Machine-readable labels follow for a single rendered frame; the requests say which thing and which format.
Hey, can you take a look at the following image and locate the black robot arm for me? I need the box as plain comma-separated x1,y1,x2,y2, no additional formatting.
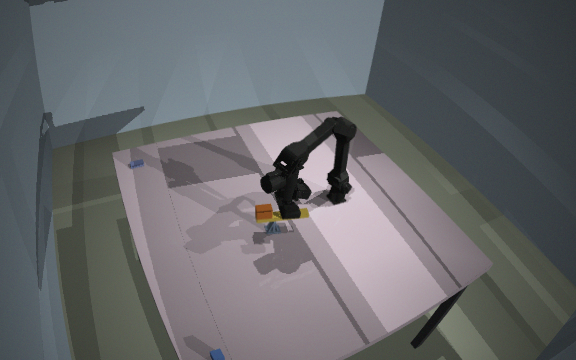
260,116,357,205

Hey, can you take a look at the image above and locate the yellow bar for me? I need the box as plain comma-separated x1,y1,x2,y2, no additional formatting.
255,204,309,223

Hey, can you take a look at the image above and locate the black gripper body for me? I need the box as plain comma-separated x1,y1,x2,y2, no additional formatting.
277,184,301,220

